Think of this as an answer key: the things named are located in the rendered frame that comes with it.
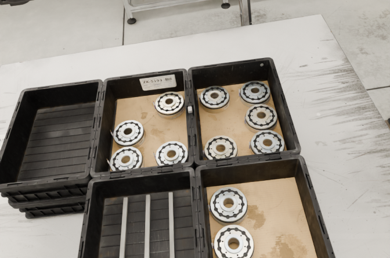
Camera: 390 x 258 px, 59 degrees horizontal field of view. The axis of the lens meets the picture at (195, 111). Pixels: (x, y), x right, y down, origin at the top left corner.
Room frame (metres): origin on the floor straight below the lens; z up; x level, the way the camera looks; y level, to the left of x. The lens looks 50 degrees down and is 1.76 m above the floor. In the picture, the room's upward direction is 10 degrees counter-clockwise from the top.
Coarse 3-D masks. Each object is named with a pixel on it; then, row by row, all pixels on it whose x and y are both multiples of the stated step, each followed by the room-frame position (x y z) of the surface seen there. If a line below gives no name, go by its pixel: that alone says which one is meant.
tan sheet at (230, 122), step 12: (240, 84) 0.87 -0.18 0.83; (228, 108) 0.77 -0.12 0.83; (240, 108) 0.76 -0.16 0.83; (204, 120) 0.73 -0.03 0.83; (216, 120) 0.73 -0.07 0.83; (228, 120) 0.72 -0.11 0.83; (240, 120) 0.71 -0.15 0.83; (204, 132) 0.68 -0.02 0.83; (216, 132) 0.68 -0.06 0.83; (228, 132) 0.67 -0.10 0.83; (240, 132) 0.66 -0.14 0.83; (252, 132) 0.65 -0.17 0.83; (204, 144) 0.64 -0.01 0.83; (240, 144) 0.61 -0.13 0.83
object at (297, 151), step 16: (208, 64) 0.90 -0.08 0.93; (224, 64) 0.88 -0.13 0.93; (272, 64) 0.84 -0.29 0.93; (192, 80) 0.84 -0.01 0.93; (192, 96) 0.76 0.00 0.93; (288, 112) 0.63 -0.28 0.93; (192, 128) 0.63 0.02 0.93; (208, 160) 0.51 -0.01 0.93; (224, 160) 0.50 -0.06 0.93; (240, 160) 0.50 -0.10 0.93
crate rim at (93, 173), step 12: (156, 72) 0.91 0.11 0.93; (168, 72) 0.90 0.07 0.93; (180, 72) 0.89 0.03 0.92; (96, 132) 0.68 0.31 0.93; (96, 144) 0.64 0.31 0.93; (192, 144) 0.58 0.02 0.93; (96, 156) 0.59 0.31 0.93; (192, 156) 0.54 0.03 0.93; (144, 168) 0.53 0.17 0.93; (156, 168) 0.52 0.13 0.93; (168, 168) 0.51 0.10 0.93
